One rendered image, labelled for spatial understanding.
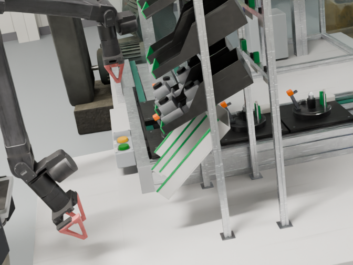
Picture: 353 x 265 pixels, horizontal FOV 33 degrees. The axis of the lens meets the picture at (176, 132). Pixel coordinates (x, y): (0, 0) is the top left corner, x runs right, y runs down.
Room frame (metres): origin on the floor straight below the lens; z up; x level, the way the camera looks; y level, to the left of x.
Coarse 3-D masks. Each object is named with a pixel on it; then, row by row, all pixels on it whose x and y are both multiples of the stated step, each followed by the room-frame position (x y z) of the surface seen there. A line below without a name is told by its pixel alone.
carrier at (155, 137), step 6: (150, 132) 2.10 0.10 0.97; (156, 132) 2.09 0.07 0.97; (162, 132) 2.03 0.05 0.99; (150, 138) 2.04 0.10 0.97; (156, 138) 2.03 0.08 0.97; (162, 138) 1.99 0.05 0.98; (150, 144) 1.99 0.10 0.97; (156, 144) 1.98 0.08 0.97; (150, 150) 1.93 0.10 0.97; (156, 156) 1.89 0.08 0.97
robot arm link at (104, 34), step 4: (100, 24) 1.93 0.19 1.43; (116, 24) 1.95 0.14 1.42; (100, 28) 1.92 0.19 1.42; (104, 28) 1.92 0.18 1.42; (108, 28) 1.92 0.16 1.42; (112, 28) 1.92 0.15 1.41; (116, 28) 1.96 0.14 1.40; (120, 28) 1.94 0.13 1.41; (100, 32) 1.92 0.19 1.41; (104, 32) 1.92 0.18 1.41; (108, 32) 1.92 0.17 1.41; (112, 32) 1.92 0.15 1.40; (120, 32) 1.95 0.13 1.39; (100, 36) 1.93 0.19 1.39; (104, 36) 1.92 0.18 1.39; (108, 36) 1.92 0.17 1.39; (112, 36) 1.92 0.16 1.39; (116, 36) 1.93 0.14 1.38
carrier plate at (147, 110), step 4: (148, 100) 2.46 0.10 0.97; (152, 100) 2.45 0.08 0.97; (140, 104) 2.43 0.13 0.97; (144, 104) 2.42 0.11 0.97; (148, 104) 2.41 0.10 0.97; (152, 104) 2.41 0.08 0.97; (144, 108) 2.37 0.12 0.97; (148, 108) 2.36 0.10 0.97; (152, 108) 2.36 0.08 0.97; (144, 112) 2.33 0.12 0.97; (148, 112) 2.32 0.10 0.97; (152, 112) 2.31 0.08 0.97; (144, 116) 2.28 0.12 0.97; (148, 116) 2.27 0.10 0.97; (152, 116) 2.26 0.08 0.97; (144, 120) 2.23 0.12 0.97; (148, 120) 2.23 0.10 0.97; (152, 120) 2.23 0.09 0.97; (156, 120) 2.23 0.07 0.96; (148, 124) 2.22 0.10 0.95; (152, 124) 2.23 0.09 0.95
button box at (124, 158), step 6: (114, 132) 2.17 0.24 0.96; (120, 132) 2.17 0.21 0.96; (126, 132) 2.16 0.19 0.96; (114, 138) 2.12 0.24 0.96; (114, 144) 2.06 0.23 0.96; (132, 144) 2.04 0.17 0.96; (120, 150) 1.99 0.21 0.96; (126, 150) 1.99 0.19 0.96; (132, 150) 1.98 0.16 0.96; (120, 156) 1.98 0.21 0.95; (126, 156) 1.98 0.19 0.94; (132, 156) 1.98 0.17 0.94; (120, 162) 1.97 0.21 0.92; (126, 162) 1.98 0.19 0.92; (132, 162) 1.98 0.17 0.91
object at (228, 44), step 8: (224, 40) 1.78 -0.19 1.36; (216, 48) 1.79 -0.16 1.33; (224, 48) 1.66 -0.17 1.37; (232, 48) 1.75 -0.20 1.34; (216, 56) 1.66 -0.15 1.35; (192, 64) 1.79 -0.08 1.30; (200, 64) 1.66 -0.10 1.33; (192, 72) 1.67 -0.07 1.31; (192, 80) 1.67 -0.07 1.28; (176, 88) 1.80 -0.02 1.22; (176, 96) 1.67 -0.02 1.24; (184, 96) 1.67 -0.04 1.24; (160, 112) 1.68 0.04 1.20
